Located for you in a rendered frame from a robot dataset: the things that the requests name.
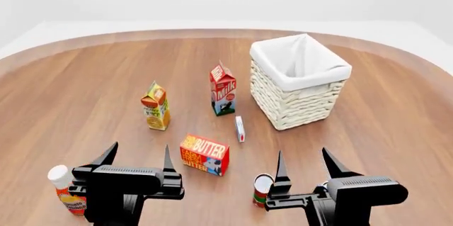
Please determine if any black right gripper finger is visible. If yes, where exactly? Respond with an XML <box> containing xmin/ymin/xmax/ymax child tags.
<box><xmin>268</xmin><ymin>149</ymin><xmax>292</xmax><ymax>198</ymax></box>
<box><xmin>321</xmin><ymin>147</ymin><xmax>364</xmax><ymax>181</ymax></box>

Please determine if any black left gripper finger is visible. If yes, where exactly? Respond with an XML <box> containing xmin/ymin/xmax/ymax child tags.
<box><xmin>162</xmin><ymin>145</ymin><xmax>177</xmax><ymax>173</ymax></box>
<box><xmin>89</xmin><ymin>141</ymin><xmax>120</xmax><ymax>169</ymax></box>

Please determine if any red butter box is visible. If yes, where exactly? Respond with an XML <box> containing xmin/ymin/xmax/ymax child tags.
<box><xmin>179</xmin><ymin>132</ymin><xmax>231</xmax><ymax>177</ymax></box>

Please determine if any small white cream cheese box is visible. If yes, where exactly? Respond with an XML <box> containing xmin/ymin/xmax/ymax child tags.
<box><xmin>234</xmin><ymin>115</ymin><xmax>246</xmax><ymax>143</ymax></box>

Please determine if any wicker basket with white liner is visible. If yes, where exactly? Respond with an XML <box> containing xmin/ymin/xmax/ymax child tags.
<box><xmin>249</xmin><ymin>33</ymin><xmax>353</xmax><ymax>132</ymax></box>

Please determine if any red and green tin can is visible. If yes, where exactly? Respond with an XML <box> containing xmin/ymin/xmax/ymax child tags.
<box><xmin>252</xmin><ymin>173</ymin><xmax>275</xmax><ymax>209</ymax></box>

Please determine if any white-capped tomato sauce bottle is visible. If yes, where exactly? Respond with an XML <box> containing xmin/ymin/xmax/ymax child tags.
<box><xmin>47</xmin><ymin>164</ymin><xmax>88</xmax><ymax>216</ymax></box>

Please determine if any orange juice carton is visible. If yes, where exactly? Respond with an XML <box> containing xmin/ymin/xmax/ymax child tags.
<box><xmin>140</xmin><ymin>79</ymin><xmax>171</xmax><ymax>132</ymax></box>

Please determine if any red milk carton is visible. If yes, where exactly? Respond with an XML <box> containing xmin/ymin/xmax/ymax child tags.
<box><xmin>209</xmin><ymin>60</ymin><xmax>237</xmax><ymax>117</ymax></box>

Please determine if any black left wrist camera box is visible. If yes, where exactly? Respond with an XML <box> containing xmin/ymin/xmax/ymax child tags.
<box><xmin>91</xmin><ymin>164</ymin><xmax>163</xmax><ymax>196</ymax></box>

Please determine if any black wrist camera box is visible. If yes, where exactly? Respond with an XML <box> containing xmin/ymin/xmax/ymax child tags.
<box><xmin>326</xmin><ymin>175</ymin><xmax>410</xmax><ymax>207</ymax></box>
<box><xmin>91</xmin><ymin>164</ymin><xmax>163</xmax><ymax>196</ymax></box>

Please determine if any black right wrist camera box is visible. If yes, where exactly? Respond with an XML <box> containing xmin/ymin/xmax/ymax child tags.
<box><xmin>326</xmin><ymin>175</ymin><xmax>410</xmax><ymax>207</ymax></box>

